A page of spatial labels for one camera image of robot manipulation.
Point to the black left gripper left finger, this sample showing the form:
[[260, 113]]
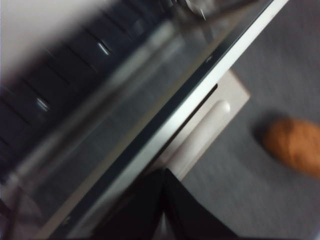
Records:
[[140, 215]]

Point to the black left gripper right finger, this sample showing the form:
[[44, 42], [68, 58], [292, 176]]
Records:
[[190, 220]]

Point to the brown sweet potato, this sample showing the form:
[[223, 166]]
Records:
[[295, 142]]

